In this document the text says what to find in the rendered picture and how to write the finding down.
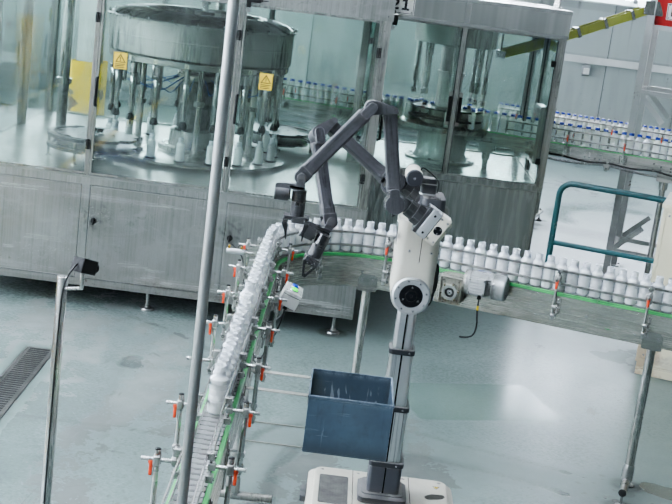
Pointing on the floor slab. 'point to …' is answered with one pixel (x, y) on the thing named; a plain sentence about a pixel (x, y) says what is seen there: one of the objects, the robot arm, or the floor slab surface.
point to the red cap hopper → (639, 132)
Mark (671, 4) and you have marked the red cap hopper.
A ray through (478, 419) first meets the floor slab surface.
